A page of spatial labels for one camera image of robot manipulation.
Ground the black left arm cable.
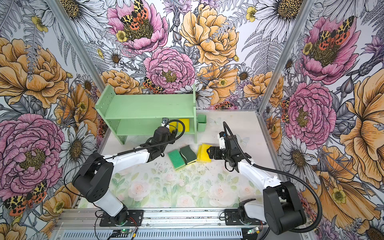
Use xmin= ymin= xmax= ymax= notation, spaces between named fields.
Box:
xmin=63 ymin=119 xmax=186 ymax=199

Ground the small yellow sponge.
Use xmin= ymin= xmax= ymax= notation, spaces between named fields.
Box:
xmin=168 ymin=122 xmax=179 ymax=134

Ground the large yellow sponge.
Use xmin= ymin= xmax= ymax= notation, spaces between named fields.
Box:
xmin=197 ymin=144 xmax=212 ymax=164

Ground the green metal shelf unit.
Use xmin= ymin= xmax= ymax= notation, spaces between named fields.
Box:
xmin=95 ymin=86 xmax=198 ymax=145

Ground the dark green scrub sponge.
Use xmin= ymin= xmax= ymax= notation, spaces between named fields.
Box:
xmin=180 ymin=145 xmax=197 ymax=165

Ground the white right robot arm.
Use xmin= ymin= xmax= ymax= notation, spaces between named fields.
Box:
xmin=207 ymin=132 xmax=307 ymax=235

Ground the black corrugated right cable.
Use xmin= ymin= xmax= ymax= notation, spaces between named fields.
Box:
xmin=222 ymin=121 xmax=323 ymax=234

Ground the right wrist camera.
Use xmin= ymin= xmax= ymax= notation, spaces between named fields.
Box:
xmin=218 ymin=132 xmax=228 ymax=150

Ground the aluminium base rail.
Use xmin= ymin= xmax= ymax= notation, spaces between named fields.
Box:
xmin=53 ymin=207 xmax=265 ymax=240

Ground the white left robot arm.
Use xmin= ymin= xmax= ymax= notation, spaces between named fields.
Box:
xmin=72 ymin=126 xmax=178 ymax=226

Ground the light green scrub sponge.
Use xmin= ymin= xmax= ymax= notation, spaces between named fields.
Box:
xmin=168 ymin=150 xmax=186 ymax=171

